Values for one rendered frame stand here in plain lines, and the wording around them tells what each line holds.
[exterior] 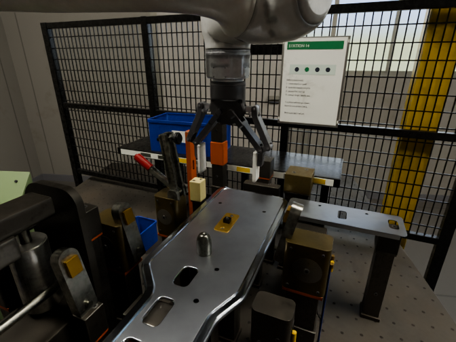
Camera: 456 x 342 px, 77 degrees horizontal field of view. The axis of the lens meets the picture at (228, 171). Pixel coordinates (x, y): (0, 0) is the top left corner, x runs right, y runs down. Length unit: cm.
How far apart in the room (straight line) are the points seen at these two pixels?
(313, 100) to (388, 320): 74
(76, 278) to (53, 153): 341
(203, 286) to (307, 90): 81
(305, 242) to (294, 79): 69
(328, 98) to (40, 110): 326
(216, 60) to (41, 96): 330
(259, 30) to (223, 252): 43
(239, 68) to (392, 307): 81
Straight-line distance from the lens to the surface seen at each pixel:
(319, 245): 60
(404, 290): 113
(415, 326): 103
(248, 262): 61
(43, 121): 385
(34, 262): 57
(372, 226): 80
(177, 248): 65
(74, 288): 55
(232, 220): 73
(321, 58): 112
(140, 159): 78
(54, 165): 397
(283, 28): 42
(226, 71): 57
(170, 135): 71
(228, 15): 43
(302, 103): 113
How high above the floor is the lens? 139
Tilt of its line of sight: 22 degrees down
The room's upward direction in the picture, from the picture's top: straight up
